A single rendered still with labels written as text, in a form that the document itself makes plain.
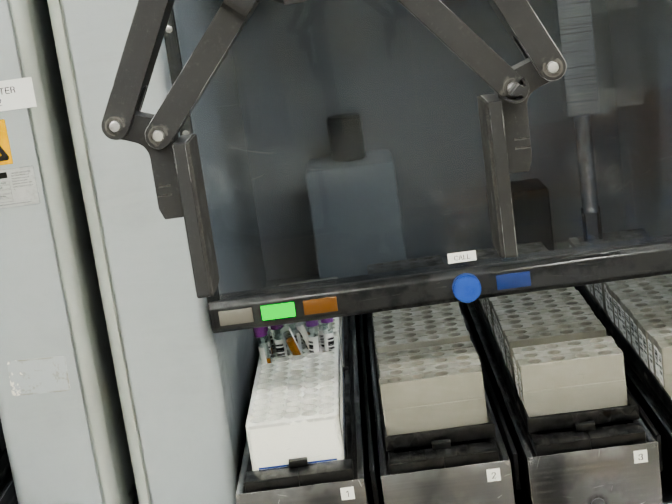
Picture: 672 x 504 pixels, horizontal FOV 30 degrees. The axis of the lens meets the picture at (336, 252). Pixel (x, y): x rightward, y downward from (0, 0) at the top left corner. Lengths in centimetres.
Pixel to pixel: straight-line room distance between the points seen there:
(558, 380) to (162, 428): 44
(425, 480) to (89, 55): 56
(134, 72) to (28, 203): 82
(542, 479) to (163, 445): 41
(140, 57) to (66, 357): 88
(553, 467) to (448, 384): 14
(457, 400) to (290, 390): 19
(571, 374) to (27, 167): 62
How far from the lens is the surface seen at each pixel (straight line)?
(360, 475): 133
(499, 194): 55
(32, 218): 137
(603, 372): 139
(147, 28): 55
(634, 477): 136
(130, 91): 55
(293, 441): 135
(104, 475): 144
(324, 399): 140
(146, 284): 136
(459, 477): 133
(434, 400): 137
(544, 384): 138
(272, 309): 133
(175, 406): 140
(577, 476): 134
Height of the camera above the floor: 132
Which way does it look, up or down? 13 degrees down
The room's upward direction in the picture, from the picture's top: 8 degrees counter-clockwise
